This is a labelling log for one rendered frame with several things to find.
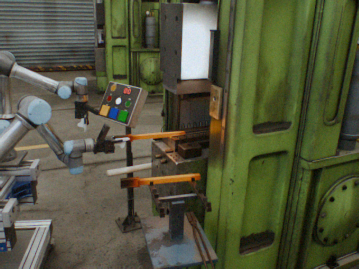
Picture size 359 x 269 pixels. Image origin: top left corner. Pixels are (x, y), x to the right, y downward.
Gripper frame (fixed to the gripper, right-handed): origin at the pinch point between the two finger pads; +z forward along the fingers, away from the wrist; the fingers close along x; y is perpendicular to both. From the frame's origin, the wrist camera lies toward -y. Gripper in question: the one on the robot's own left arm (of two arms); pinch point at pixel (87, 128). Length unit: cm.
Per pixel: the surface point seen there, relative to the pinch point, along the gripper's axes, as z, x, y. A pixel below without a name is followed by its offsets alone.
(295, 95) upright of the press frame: -38, 59, -118
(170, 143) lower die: -2, 33, -54
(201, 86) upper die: -38, 33, -71
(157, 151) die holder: 5, 29, -47
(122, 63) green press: 28, -463, -9
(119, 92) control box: -21.1, -19.9, -21.4
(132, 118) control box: -6.9, -1.1, -30.7
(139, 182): -1, 81, -34
